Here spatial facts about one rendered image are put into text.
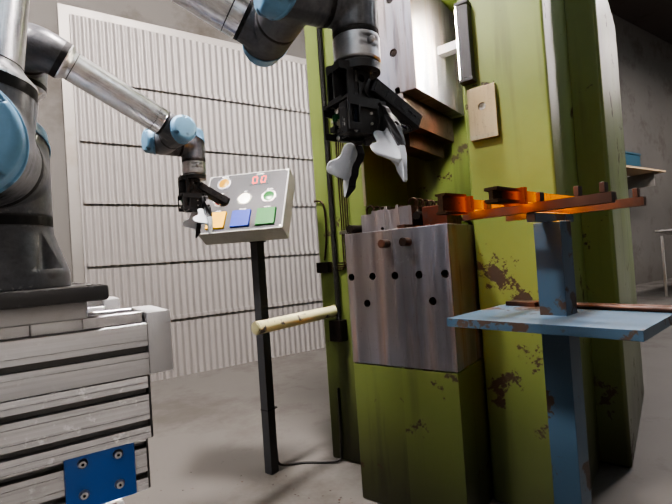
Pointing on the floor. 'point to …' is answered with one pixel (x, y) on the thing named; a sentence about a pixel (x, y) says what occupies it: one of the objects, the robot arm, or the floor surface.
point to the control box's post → (264, 359)
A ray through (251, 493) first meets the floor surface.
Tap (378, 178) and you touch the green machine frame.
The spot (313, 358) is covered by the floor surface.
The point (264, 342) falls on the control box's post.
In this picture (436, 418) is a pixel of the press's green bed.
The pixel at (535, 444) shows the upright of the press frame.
